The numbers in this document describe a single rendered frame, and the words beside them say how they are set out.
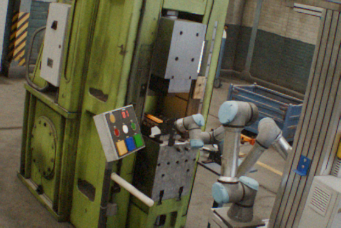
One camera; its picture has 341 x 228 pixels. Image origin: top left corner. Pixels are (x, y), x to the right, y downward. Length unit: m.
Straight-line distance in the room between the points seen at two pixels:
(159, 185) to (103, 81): 0.84
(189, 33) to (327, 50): 1.19
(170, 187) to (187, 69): 0.87
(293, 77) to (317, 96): 9.35
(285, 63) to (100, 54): 8.80
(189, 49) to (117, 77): 0.53
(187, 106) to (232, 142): 1.21
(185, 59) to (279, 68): 8.82
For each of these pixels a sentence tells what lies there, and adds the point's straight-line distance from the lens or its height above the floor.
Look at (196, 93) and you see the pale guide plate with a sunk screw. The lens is 3.48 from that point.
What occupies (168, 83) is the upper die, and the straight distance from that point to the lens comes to 3.11.
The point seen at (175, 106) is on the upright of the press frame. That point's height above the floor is 1.07.
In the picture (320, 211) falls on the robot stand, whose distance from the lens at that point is 2.20.
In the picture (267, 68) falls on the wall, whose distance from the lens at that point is 12.09.
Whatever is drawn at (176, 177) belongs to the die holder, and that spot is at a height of 0.65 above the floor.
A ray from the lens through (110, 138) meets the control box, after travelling 2.65.
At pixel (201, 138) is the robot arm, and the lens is 2.64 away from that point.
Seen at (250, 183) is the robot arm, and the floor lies 1.05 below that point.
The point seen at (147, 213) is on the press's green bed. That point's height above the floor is 0.36.
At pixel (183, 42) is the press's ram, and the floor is 1.62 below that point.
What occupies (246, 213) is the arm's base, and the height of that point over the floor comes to 0.87.
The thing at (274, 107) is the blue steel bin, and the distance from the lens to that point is 6.90.
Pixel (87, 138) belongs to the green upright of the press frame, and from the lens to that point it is 3.49.
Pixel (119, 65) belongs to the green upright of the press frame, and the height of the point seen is 1.41.
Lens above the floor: 1.93
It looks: 15 degrees down
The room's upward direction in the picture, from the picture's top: 10 degrees clockwise
